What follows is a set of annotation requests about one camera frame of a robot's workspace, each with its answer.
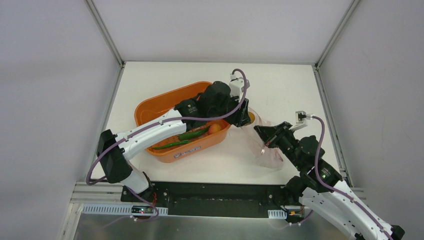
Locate clear zip top bag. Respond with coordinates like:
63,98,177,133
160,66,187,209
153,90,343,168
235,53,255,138
241,107,284,169

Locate yellow green round fruit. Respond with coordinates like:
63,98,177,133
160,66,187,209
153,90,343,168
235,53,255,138
248,111,256,125

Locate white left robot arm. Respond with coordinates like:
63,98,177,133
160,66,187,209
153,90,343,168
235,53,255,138
96,77,251,203

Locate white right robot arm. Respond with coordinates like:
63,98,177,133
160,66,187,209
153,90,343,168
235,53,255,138
253,121,405,240

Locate orange peach fruit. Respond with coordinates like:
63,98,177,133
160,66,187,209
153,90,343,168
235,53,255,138
207,123,223,135

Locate long green chili pepper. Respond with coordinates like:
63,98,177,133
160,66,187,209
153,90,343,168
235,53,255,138
178,126,210,141

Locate thin green chili pepper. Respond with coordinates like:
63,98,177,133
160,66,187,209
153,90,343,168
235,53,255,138
152,140,191,150

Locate orange plastic basket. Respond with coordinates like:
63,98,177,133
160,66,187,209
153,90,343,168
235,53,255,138
134,81,230,163

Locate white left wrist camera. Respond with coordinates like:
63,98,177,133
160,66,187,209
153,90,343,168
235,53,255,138
228,74,250,102

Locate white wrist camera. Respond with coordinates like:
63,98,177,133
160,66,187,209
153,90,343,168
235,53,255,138
228,74,250,102
290,110,313,132

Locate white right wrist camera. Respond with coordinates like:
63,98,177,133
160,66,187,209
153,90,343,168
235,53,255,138
290,110,313,132

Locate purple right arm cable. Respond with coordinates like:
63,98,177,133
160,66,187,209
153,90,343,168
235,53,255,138
309,115,395,240

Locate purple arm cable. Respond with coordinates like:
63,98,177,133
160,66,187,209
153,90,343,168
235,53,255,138
85,68,249,186
309,115,395,240

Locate right white cable duct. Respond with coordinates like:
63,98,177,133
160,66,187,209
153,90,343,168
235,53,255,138
267,209,288,220

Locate white cable duct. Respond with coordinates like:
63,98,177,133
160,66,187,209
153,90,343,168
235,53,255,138
81,203,157,217
267,209,288,220

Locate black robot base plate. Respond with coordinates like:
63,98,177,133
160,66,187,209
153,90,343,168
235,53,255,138
141,181,302,218

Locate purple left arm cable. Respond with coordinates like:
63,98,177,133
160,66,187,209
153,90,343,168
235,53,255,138
85,68,249,186

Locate left white cable duct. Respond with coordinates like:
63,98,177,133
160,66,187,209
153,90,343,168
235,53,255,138
81,203,157,217

